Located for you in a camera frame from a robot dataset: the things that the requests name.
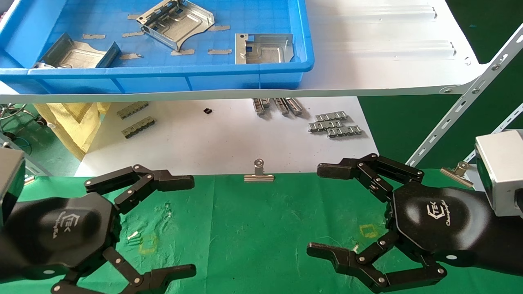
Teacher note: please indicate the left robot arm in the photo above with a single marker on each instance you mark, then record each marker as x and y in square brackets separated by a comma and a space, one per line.
[6, 261]

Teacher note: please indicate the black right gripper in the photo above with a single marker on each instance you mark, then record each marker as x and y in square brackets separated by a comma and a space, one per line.
[441, 222]

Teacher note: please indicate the white slotted shelf rail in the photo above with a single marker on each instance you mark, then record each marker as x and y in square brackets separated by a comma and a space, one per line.
[508, 118]

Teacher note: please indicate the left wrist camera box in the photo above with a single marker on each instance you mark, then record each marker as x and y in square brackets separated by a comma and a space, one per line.
[10, 179]

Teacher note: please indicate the silver connector strip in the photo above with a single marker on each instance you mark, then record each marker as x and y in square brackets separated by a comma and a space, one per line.
[331, 116]
[345, 131]
[325, 125]

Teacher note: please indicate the beige tape piece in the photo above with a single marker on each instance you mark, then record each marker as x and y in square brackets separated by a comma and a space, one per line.
[133, 16]
[182, 52]
[132, 34]
[219, 28]
[219, 52]
[130, 56]
[93, 36]

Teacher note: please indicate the white slotted shelf upright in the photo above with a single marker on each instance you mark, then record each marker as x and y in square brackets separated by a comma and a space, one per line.
[470, 96]
[37, 167]

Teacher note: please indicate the grey connector strip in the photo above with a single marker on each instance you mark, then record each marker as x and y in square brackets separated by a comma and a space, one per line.
[139, 127]
[132, 110]

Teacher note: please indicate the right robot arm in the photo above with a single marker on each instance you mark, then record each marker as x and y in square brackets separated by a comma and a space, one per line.
[508, 245]

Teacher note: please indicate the yellow woven bag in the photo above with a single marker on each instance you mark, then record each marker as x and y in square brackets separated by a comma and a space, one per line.
[73, 122]

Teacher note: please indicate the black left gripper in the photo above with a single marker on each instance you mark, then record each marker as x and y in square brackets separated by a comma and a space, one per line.
[65, 232]

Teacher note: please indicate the white shelf board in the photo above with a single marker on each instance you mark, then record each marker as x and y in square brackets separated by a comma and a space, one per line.
[367, 61]

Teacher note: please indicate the green table cloth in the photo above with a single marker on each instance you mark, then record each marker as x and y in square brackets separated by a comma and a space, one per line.
[265, 237]

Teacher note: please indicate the white tape scrap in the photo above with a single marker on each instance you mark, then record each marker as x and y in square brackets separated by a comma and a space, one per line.
[132, 235]

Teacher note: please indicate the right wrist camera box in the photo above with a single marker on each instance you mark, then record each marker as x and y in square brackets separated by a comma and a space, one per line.
[500, 171]

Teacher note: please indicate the blue plastic bin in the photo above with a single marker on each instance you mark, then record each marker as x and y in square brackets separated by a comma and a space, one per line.
[261, 16]

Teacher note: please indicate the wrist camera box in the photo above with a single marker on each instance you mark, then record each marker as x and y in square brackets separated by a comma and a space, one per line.
[500, 171]
[10, 179]

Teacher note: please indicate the silver metal clip strip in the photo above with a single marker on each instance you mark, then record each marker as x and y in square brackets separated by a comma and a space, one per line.
[281, 106]
[295, 106]
[260, 106]

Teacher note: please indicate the bent sheet metal bracket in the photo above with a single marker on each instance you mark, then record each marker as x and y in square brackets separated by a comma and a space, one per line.
[77, 55]
[179, 22]
[265, 51]

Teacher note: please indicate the black caster wheel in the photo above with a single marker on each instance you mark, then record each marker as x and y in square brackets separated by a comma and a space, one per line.
[41, 121]

